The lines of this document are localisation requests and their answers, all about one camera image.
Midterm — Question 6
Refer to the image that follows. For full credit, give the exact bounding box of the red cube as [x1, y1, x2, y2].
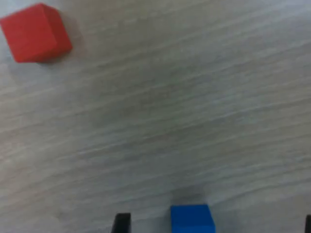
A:
[0, 2, 73, 64]

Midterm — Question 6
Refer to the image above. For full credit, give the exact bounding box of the blue cube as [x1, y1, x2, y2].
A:
[170, 204, 216, 233]

